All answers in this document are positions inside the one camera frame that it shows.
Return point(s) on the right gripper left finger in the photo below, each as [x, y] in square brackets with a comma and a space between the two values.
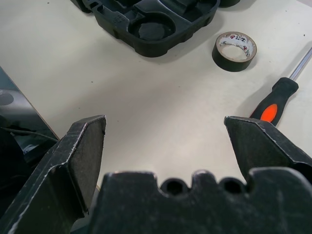
[61, 175]

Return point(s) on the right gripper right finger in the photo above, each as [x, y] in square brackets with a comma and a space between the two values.
[263, 146]

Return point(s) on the black tool kit case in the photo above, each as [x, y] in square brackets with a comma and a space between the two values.
[146, 26]

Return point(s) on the black electrical tape roll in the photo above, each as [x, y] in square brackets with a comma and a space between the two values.
[220, 57]

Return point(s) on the black screwdriver with orange patch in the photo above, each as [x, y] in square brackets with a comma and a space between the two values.
[280, 92]

